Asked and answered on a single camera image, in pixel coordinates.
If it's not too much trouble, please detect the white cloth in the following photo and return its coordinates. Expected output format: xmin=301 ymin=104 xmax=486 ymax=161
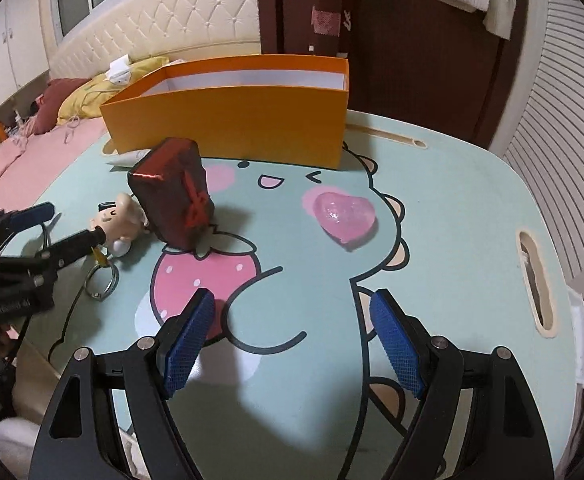
xmin=569 ymin=292 xmax=584 ymax=388

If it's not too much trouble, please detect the pink bed sheet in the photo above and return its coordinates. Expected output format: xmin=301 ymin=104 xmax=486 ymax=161
xmin=0 ymin=120 xmax=110 ymax=211

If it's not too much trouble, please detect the white charger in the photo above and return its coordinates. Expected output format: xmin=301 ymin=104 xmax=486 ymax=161
xmin=108 ymin=57 xmax=133 ymax=85

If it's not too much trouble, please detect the dark red pillow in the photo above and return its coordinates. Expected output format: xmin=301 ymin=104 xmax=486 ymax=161
xmin=32 ymin=77 xmax=93 ymax=136

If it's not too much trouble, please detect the yellow pillow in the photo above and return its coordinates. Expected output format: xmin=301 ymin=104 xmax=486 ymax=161
xmin=57 ymin=55 xmax=170 ymax=126

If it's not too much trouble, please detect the cartoon printed desktop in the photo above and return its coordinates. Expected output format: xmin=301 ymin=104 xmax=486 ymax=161
xmin=0 ymin=110 xmax=584 ymax=480

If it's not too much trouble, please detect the dark red gift box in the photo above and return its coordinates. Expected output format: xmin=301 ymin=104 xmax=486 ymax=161
xmin=127 ymin=137 xmax=216 ymax=250

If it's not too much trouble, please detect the white knitted sweater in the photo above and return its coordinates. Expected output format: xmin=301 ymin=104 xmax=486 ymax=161
xmin=434 ymin=0 xmax=520 ymax=41

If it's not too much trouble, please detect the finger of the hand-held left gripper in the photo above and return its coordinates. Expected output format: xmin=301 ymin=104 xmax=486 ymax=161
xmin=0 ymin=227 xmax=109 ymax=281
xmin=0 ymin=202 xmax=55 ymax=261

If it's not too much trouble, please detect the orange cardboard box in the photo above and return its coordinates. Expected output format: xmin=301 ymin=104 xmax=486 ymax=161
xmin=99 ymin=55 xmax=350 ymax=172

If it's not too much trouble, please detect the tan cartoon figure keychain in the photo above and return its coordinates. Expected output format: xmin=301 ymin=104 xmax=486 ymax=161
xmin=84 ymin=192 xmax=150 ymax=301

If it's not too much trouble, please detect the white wardrobe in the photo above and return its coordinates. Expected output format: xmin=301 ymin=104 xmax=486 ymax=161
xmin=0 ymin=0 xmax=60 ymax=131

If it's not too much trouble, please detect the translucent pink heart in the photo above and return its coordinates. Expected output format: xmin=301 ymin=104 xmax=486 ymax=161
xmin=313 ymin=191 xmax=377 ymax=248

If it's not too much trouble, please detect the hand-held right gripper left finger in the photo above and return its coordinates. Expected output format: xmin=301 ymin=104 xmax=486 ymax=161
xmin=28 ymin=287 xmax=217 ymax=480

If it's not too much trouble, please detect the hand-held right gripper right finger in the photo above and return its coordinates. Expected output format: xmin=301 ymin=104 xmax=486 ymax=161
xmin=370 ymin=288 xmax=556 ymax=480

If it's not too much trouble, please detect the white slatted panel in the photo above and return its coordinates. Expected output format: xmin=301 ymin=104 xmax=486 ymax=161
xmin=492 ymin=0 xmax=584 ymax=286

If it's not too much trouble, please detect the cream tufted headboard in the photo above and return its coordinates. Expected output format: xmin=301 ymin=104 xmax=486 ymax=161
xmin=49 ymin=0 xmax=263 ymax=81

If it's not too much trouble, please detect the white object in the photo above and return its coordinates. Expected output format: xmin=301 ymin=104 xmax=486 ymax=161
xmin=103 ymin=149 xmax=153 ymax=168

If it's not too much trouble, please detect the striped knitted scarf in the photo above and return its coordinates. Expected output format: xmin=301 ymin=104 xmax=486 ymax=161
xmin=309 ymin=0 xmax=355 ymax=56

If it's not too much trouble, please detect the dark brown wooden door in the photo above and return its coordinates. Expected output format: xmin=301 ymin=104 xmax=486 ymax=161
xmin=257 ymin=0 xmax=525 ymax=148

